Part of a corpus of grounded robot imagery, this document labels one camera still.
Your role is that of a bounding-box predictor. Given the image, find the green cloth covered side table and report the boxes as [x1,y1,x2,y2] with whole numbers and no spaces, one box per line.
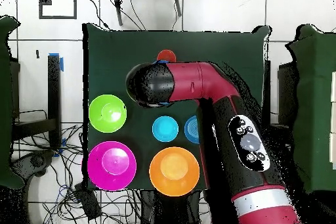
[0,15,26,190]
[285,24,336,196]

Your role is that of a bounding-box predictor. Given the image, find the black metal table frame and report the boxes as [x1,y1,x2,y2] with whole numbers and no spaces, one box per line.
[11,54,62,151]
[262,59,299,154]

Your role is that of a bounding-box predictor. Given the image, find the gray pedestal foot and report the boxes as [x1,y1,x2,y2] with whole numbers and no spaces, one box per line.
[11,149,55,180]

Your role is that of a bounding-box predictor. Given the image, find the red-orange plastic cup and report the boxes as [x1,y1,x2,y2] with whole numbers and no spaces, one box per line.
[156,49,177,63]

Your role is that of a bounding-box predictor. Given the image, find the blue tape strip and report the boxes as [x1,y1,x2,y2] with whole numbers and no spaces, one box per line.
[48,52,64,72]

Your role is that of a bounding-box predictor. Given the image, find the dark green tablecloth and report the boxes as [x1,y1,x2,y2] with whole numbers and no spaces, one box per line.
[81,22,272,192]

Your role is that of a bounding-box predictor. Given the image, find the magenta pink plastic bowl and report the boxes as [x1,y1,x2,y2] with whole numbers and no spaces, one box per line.
[87,140,138,192]

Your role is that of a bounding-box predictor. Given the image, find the tangle of floor cables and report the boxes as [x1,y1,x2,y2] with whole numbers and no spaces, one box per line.
[12,109,142,224]

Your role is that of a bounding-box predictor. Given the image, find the black power brick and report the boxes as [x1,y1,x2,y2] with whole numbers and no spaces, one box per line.
[73,182,102,221]

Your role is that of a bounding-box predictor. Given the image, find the orange plastic bowl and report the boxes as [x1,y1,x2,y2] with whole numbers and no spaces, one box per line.
[148,146,201,198]

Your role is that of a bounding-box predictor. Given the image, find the black cable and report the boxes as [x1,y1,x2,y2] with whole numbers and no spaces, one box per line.
[84,0,112,31]

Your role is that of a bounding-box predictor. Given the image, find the small cyan plastic bowl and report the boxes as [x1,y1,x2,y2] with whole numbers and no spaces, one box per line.
[152,115,180,143]

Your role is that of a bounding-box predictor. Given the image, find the lime green plastic bowl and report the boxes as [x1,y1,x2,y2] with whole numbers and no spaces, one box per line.
[88,94,128,133]

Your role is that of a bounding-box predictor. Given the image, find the medium translucent blue bowl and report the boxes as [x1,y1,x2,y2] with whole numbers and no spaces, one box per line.
[184,115,200,145]

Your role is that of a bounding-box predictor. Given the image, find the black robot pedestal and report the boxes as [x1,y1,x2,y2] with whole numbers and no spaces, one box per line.
[140,189,203,224]

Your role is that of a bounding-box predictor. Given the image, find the large blue plastic bowl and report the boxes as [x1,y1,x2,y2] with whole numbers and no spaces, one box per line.
[152,59,171,106]

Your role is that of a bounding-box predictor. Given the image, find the white boxes stack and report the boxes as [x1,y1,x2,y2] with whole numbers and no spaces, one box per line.
[329,70,336,170]

